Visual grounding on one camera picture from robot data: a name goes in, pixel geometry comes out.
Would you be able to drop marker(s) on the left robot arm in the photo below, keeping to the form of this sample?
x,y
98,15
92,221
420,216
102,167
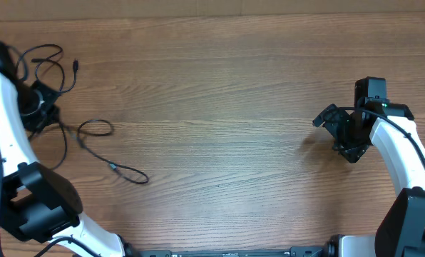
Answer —
x,y
36,203

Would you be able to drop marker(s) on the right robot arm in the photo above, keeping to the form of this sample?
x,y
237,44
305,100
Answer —
x,y
374,120

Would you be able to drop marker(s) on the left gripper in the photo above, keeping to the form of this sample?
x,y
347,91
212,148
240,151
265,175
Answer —
x,y
36,124

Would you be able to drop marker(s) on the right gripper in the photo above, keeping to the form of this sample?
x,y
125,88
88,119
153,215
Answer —
x,y
354,150

